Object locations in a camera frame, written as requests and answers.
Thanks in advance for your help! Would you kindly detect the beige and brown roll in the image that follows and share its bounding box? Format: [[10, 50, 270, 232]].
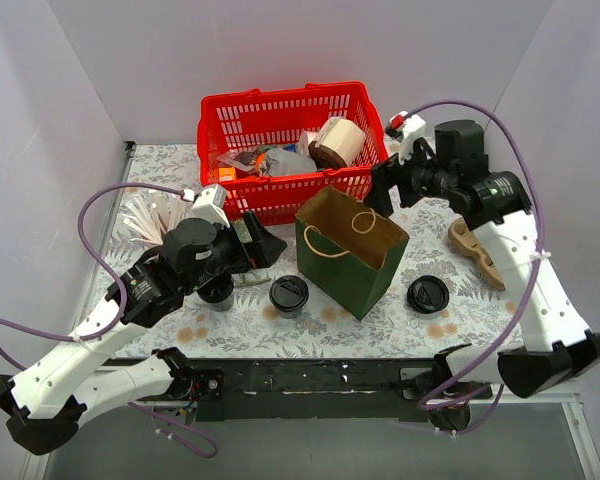
[[308, 117, 366, 169]]

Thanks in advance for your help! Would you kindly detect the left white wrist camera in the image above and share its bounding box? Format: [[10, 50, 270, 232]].
[[181, 184, 230, 227]]

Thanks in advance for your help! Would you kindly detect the red plastic shopping basket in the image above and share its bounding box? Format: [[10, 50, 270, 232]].
[[197, 81, 387, 225]]

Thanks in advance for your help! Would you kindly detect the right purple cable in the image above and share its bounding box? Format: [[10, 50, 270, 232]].
[[397, 99, 547, 434]]

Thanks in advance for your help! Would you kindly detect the orange small box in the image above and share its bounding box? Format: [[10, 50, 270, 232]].
[[218, 167, 237, 182]]

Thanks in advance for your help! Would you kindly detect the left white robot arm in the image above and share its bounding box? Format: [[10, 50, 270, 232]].
[[0, 212, 287, 455]]

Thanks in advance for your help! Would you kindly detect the green round melon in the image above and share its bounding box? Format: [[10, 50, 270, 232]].
[[232, 219, 252, 244]]

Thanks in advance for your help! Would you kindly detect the dark coffee cup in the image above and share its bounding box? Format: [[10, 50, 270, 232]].
[[276, 306, 303, 319], [197, 278, 234, 312]]

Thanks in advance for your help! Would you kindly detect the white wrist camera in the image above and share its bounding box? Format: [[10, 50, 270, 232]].
[[181, 184, 230, 227], [385, 111, 426, 164]]

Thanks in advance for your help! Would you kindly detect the stack of black lids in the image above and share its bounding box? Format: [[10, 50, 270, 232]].
[[406, 275, 450, 314]]

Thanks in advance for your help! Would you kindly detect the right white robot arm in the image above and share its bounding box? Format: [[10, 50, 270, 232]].
[[364, 112, 600, 398]]

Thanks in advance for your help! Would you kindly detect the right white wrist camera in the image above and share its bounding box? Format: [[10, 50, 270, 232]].
[[385, 111, 426, 164]]

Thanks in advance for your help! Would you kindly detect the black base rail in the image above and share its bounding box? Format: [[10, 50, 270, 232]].
[[134, 358, 494, 422]]

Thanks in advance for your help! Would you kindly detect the brown cardboard cup carrier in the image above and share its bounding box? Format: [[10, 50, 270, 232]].
[[448, 218, 505, 291]]

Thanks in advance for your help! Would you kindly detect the pink small roll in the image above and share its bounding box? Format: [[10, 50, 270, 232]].
[[296, 130, 318, 157]]

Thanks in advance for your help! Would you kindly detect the pink cup of straws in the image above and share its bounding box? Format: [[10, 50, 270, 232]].
[[122, 190, 187, 246]]

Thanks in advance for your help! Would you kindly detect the grey plastic pouch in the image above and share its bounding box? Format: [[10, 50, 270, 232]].
[[261, 148, 317, 177]]

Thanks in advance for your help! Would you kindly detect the green paper bag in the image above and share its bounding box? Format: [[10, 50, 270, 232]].
[[295, 186, 409, 320]]

